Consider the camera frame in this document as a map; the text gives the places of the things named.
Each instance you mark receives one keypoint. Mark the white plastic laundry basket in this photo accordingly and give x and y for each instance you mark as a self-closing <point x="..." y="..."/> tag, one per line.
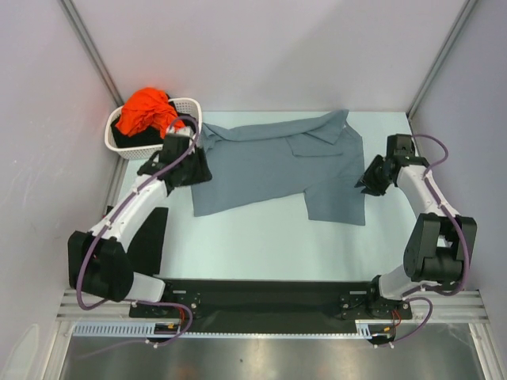
<point x="184" y="105"/>

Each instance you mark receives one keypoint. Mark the grey-blue t-shirt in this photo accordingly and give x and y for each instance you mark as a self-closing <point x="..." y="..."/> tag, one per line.
<point x="321" y="158"/>

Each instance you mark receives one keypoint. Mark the folded black t-shirt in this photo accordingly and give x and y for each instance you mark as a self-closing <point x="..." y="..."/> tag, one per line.
<point x="145" y="250"/>

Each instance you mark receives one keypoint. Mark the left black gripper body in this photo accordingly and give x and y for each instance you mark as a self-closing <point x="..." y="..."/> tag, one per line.
<point x="194" y="169"/>

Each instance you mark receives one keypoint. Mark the black garment in basket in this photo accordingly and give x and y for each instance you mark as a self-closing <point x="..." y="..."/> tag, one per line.
<point x="149" y="137"/>

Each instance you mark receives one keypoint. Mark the aluminium corner post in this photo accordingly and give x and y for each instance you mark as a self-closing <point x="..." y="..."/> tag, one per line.
<point x="85" y="38"/>
<point x="451" y="39"/>

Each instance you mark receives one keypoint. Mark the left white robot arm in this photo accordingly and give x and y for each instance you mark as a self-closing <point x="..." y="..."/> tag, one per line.
<point x="98" y="261"/>

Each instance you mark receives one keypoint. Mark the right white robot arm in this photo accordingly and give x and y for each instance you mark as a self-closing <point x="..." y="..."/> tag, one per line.
<point x="437" y="256"/>

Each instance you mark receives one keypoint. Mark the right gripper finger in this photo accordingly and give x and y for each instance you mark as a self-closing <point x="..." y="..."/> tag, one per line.
<point x="374" y="189"/>
<point x="373" y="175"/>

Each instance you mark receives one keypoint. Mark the right aluminium corner post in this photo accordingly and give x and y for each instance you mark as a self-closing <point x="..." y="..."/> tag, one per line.
<point x="451" y="39"/>

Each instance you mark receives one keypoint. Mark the white slotted cable duct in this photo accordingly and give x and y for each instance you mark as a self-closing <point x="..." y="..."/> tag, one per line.
<point x="165" y="330"/>

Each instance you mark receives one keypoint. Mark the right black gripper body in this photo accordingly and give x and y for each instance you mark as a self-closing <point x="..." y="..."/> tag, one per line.
<point x="372" y="180"/>

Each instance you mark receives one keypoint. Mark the left aluminium corner post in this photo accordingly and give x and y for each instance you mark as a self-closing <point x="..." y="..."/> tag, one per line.
<point x="85" y="38"/>

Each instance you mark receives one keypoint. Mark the orange t-shirt in basket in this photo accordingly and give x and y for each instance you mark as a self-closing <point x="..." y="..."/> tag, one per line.
<point x="149" y="108"/>

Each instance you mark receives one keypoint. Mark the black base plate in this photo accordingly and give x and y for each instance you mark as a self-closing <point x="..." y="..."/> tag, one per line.
<point x="281" y="307"/>

